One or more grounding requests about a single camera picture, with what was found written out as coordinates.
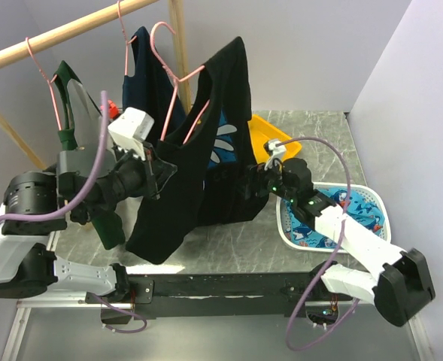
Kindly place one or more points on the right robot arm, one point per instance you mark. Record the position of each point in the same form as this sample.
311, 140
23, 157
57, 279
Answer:
397, 282

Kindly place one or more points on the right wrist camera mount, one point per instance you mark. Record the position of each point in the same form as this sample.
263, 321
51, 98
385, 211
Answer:
276, 151

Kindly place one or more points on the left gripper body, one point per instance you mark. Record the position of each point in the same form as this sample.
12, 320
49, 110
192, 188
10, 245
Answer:
153, 187

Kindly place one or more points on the black t shirt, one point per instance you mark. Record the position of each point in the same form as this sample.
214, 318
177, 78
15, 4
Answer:
212, 150

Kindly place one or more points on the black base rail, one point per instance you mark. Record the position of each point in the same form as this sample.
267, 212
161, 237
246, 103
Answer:
209, 295

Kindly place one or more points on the yellow plastic tray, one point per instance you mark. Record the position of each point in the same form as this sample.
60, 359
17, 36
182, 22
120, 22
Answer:
261, 131

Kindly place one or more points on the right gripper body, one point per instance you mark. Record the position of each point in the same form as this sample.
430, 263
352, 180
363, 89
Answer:
256, 173

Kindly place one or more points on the navy blue shirt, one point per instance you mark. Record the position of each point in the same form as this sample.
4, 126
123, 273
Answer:
149, 88

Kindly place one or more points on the green and grey shirt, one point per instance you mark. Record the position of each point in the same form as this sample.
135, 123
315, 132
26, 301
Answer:
74, 113

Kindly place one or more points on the wooden clothes rack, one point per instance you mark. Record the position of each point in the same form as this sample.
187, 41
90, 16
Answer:
49, 39

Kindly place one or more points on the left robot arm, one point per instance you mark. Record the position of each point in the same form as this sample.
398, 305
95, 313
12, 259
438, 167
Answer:
29, 215

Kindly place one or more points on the pink hanger with green shirt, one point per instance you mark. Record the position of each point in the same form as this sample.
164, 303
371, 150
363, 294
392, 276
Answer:
48, 81

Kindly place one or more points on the pink wire hanger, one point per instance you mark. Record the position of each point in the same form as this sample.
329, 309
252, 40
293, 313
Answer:
176, 81

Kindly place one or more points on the pink hanger with navy shirt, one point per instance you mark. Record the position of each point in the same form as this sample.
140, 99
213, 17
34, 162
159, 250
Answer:
127, 41

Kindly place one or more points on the white laundry basket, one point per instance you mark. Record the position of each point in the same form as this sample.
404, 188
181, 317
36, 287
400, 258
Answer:
379, 210

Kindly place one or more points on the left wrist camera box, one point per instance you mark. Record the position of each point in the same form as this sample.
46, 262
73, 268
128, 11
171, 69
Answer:
130, 130

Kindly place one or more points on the blue shark print cloth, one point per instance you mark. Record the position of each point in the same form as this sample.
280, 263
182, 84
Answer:
360, 210

